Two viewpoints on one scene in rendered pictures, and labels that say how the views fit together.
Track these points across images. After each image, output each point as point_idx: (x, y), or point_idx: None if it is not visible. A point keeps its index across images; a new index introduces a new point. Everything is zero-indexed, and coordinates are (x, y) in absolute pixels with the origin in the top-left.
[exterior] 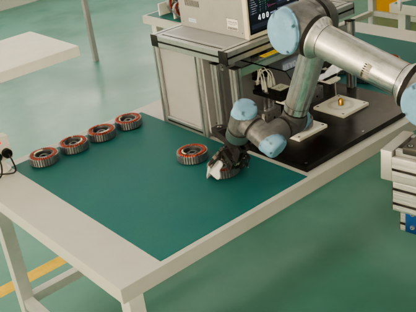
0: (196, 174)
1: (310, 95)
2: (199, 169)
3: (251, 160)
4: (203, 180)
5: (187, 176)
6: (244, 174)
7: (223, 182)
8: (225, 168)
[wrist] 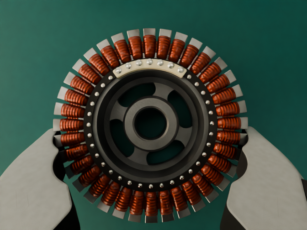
0: (44, 60)
1: None
2: (80, 22)
3: (305, 108)
4: (43, 128)
5: (8, 44)
6: (211, 209)
7: (99, 209)
8: (119, 203)
